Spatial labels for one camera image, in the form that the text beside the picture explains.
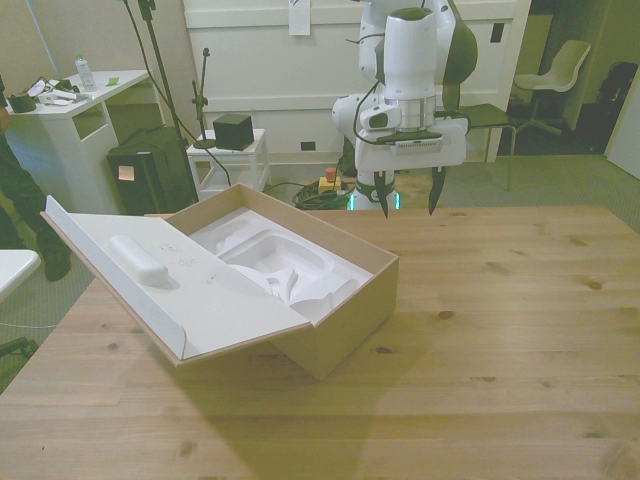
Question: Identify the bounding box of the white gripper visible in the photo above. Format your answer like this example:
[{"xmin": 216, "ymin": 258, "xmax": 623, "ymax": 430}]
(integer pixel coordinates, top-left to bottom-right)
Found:
[{"xmin": 355, "ymin": 115, "xmax": 470, "ymax": 220}]

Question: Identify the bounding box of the brown cardboard box with lid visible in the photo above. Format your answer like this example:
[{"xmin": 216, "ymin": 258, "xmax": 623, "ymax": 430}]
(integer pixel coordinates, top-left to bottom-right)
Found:
[{"xmin": 39, "ymin": 182, "xmax": 401, "ymax": 384}]

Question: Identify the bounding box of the white moulded box insert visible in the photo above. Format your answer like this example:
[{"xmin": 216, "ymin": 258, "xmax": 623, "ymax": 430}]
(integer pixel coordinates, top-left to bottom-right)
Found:
[{"xmin": 188, "ymin": 202, "xmax": 374, "ymax": 326}]

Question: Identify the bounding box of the black cube box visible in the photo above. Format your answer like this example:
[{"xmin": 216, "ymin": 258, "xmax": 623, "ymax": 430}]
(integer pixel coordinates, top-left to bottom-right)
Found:
[{"xmin": 212, "ymin": 113, "xmax": 253, "ymax": 152}]

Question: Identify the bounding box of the yellow emergency stop button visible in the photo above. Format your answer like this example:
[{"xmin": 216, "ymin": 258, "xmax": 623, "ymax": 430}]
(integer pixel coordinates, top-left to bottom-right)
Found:
[{"xmin": 318, "ymin": 168, "xmax": 347, "ymax": 195}]

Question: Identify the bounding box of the dark seat metal chair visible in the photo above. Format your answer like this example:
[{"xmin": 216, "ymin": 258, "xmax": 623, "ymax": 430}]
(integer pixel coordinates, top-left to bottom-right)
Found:
[{"xmin": 457, "ymin": 103, "xmax": 519, "ymax": 192}]

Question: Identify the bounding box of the small white side table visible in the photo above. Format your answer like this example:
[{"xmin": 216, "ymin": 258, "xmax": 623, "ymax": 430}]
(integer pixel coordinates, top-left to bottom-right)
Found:
[{"xmin": 186, "ymin": 128, "xmax": 272, "ymax": 202}]

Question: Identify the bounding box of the white swivel chair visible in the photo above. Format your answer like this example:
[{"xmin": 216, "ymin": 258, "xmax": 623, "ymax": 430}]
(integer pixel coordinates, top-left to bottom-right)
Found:
[{"xmin": 513, "ymin": 39, "xmax": 592, "ymax": 135}]

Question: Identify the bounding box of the white hanging paper sheet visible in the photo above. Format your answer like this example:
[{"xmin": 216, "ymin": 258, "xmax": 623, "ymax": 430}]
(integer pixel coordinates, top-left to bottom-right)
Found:
[{"xmin": 288, "ymin": 0, "xmax": 312, "ymax": 37}]

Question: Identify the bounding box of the black computer case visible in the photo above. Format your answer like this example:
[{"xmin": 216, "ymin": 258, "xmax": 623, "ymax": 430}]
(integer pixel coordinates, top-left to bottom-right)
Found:
[{"xmin": 105, "ymin": 127, "xmax": 200, "ymax": 215}]

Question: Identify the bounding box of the tall black tripod stand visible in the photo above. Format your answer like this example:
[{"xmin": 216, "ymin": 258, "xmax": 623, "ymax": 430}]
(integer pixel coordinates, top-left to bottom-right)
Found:
[{"xmin": 122, "ymin": 0, "xmax": 202, "ymax": 202}]

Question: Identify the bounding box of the clear plastic bottle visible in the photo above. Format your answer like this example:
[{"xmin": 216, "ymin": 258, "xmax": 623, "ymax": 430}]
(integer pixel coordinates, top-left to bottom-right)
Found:
[{"xmin": 74, "ymin": 51, "xmax": 98, "ymax": 93}]

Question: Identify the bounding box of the white shelf cabinet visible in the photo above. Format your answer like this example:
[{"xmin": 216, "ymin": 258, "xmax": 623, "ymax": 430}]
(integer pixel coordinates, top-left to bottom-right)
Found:
[{"xmin": 4, "ymin": 69, "xmax": 167, "ymax": 217}]

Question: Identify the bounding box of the white handheld device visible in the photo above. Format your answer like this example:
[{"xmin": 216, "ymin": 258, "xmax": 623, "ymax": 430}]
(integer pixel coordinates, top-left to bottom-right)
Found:
[{"xmin": 37, "ymin": 87, "xmax": 77, "ymax": 107}]

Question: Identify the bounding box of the person in dark clothes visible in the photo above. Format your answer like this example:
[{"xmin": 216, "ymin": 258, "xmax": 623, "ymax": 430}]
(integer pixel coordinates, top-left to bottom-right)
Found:
[{"xmin": 0, "ymin": 74, "xmax": 73, "ymax": 283}]

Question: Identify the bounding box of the white table edge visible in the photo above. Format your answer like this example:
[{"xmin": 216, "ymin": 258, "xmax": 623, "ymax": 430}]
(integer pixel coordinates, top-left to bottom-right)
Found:
[{"xmin": 0, "ymin": 248, "xmax": 42, "ymax": 303}]

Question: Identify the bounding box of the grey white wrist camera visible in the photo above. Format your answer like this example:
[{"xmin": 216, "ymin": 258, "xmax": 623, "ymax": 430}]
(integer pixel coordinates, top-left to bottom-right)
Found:
[{"xmin": 359, "ymin": 103, "xmax": 403, "ymax": 135}]

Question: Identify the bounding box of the bundle of black cables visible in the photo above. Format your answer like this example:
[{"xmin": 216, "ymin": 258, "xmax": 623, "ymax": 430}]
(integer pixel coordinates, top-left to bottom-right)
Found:
[{"xmin": 291, "ymin": 180, "xmax": 357, "ymax": 211}]

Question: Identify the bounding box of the short black camera stand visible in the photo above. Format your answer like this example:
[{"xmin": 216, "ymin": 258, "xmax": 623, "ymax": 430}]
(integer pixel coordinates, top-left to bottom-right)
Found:
[{"xmin": 191, "ymin": 47, "xmax": 218, "ymax": 150}]

